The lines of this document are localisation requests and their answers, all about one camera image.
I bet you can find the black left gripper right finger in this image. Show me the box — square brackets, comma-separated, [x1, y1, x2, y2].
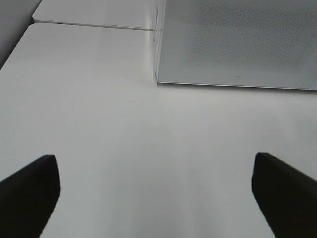
[252, 152, 317, 238]

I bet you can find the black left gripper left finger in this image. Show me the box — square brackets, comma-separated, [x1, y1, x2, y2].
[0, 155, 61, 238]

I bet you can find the white microwave door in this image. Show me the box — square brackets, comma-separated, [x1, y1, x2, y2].
[157, 0, 317, 90]

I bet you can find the white microwave oven body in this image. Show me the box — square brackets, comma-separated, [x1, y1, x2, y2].
[148, 0, 167, 86]

